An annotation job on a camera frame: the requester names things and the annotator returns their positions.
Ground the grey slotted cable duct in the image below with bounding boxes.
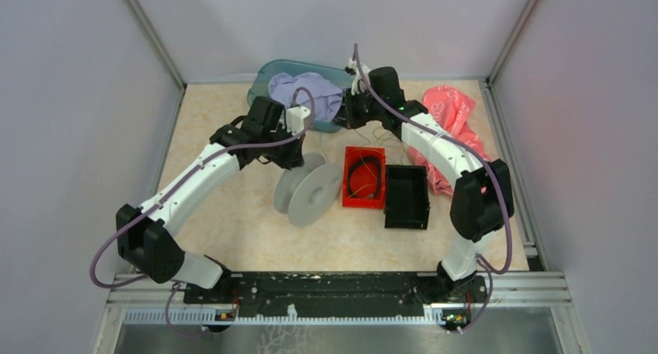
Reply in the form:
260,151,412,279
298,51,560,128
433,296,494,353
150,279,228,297
123,307,466,328

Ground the teal plastic basin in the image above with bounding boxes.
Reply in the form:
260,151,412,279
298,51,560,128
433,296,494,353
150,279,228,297
247,60,352,133

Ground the grey plastic cable spool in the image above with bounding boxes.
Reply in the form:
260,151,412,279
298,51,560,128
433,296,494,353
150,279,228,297
273,152,342,227

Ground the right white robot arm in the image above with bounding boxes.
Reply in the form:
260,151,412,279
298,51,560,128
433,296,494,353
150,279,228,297
334,61,514,301

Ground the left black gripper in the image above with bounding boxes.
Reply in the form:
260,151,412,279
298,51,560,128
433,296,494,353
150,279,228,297
261,123,306,170

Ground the red plastic bin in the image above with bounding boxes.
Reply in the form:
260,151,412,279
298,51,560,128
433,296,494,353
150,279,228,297
341,146,386,210

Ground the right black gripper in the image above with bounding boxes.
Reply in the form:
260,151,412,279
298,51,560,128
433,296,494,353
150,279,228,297
332,85,385,130

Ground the black cable coil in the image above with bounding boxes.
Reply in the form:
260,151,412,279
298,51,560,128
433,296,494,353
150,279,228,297
347,156,384,200

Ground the black plastic bin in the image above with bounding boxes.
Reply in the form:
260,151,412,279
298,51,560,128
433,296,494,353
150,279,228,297
383,165,431,230

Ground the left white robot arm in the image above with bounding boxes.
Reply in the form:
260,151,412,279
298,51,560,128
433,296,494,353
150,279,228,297
116,96,313,303

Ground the pink patterned cloth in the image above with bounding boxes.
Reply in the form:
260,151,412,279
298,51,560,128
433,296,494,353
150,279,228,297
407,85,491,196

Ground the purple cloth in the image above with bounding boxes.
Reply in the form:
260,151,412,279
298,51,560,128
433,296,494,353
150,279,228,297
268,72,344,122

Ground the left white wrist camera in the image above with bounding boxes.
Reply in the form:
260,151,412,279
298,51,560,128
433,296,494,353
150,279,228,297
284,106,313,135

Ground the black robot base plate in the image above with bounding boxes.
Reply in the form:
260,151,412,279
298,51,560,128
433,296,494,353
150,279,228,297
183,272,488,318

